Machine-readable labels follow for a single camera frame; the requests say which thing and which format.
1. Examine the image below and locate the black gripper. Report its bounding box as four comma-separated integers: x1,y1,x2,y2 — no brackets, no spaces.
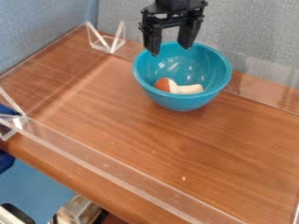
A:
139,0,208,56

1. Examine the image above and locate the white brown-capped toy mushroom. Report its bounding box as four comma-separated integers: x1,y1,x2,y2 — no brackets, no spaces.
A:
153,77,203,95

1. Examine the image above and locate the blue bowl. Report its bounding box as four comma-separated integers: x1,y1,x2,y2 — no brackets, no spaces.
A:
132,42,232,111

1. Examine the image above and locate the clear acrylic back barrier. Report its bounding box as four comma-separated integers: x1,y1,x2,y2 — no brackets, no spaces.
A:
115,41,299,116

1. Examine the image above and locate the clear acrylic barrier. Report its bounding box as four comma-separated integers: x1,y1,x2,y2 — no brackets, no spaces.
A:
115,41,299,116
0,87,245,224

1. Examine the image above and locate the clear acrylic front barrier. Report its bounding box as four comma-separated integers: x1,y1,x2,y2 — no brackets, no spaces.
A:
0,87,245,224

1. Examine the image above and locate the blue fabric object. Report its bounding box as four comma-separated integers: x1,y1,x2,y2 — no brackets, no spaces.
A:
0,103,20,175

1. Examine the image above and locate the black white object bottom-left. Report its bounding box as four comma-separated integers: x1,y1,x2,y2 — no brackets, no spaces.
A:
0,203,36,224

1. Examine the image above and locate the metal frame under table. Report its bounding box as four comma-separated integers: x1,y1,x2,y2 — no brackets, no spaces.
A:
48,195,103,224

